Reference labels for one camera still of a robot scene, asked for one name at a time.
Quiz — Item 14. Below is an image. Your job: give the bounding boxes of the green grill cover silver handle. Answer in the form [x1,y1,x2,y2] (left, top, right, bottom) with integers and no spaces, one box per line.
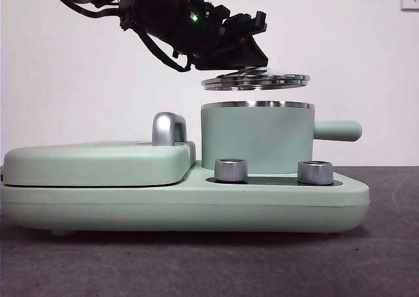
[3,112,197,187]

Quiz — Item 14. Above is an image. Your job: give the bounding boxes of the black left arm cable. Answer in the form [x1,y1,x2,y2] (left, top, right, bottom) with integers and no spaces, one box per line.
[67,1,194,74]

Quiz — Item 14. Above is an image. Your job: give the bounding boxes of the mint green steamer pot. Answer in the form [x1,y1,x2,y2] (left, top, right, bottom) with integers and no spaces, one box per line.
[200,100,363,175]

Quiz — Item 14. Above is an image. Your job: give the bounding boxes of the silver control knob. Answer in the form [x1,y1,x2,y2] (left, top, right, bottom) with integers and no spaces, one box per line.
[215,158,249,183]
[297,161,335,186]

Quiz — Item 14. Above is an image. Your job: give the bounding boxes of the mint green breakfast machine base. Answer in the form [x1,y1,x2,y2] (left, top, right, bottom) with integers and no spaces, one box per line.
[0,171,371,237]

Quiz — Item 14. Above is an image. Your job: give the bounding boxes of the glass lid green knob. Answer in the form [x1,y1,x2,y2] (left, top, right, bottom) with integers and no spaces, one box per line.
[201,66,311,92]

